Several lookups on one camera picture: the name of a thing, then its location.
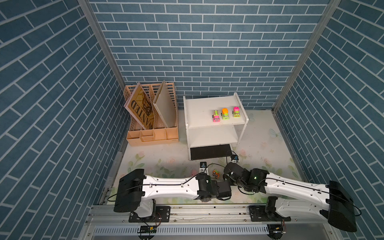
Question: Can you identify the green striped toy car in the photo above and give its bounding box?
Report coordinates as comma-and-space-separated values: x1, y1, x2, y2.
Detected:
213, 110, 221, 123

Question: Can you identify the orange green toy car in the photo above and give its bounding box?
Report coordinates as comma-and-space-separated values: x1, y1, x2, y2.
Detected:
222, 108, 229, 120

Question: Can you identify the pink green toy car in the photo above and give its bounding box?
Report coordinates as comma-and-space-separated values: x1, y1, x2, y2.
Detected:
233, 107, 241, 118

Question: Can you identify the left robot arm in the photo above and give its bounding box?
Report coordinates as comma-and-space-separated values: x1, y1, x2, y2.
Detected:
114, 169, 232, 218

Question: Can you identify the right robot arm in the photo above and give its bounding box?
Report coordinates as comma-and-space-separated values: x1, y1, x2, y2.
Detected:
223, 163, 357, 233

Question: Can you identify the green toy truck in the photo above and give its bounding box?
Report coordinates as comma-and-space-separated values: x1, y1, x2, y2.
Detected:
212, 170, 220, 179

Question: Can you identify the floral table mat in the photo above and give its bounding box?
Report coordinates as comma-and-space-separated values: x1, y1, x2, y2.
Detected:
110, 110, 302, 195

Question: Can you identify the white three-tier shelf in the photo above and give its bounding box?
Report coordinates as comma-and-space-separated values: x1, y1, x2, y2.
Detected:
183, 93, 249, 161

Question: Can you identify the peach desk file organizer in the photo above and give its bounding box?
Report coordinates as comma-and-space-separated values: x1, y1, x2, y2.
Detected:
124, 81, 179, 147

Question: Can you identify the beige board book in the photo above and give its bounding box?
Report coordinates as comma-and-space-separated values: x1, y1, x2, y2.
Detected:
153, 81, 177, 128

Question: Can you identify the wanted poster book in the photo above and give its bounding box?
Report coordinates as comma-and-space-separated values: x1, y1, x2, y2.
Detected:
124, 83, 155, 130

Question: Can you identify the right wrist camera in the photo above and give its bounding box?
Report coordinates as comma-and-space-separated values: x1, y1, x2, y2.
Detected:
231, 154, 239, 164

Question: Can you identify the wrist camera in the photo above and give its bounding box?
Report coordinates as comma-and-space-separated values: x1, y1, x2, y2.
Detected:
231, 154, 239, 164
199, 162, 208, 174

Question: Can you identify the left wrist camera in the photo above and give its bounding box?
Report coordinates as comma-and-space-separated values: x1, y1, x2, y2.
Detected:
199, 162, 208, 174

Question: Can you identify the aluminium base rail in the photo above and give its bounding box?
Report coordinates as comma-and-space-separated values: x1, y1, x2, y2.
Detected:
85, 204, 327, 226

